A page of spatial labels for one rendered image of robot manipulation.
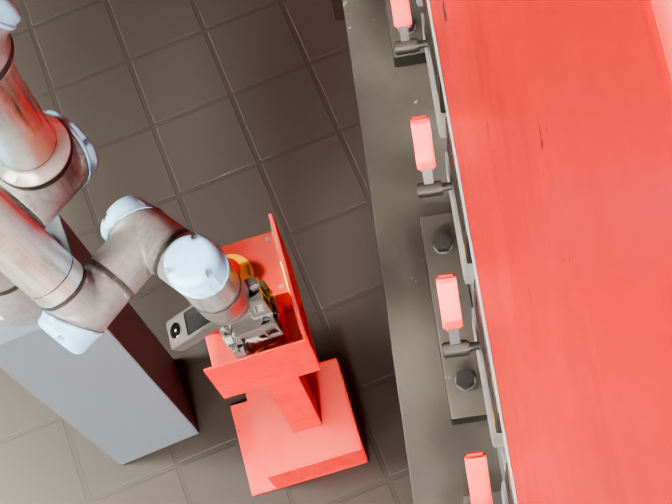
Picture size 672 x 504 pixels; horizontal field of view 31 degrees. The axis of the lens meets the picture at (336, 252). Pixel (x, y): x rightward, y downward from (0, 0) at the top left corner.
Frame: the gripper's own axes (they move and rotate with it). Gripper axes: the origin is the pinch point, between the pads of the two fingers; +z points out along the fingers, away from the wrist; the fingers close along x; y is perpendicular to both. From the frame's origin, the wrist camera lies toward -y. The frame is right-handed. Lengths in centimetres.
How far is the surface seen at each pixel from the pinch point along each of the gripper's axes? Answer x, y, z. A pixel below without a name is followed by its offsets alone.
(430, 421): -23.6, 23.9, -12.4
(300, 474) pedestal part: -5, -8, 66
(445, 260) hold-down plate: -3.0, 32.7, -14.7
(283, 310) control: 3.4, 6.8, -0.2
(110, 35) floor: 116, -27, 71
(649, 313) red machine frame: -59, 35, -149
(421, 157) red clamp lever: -2, 34, -45
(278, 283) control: 6.3, 7.7, -4.2
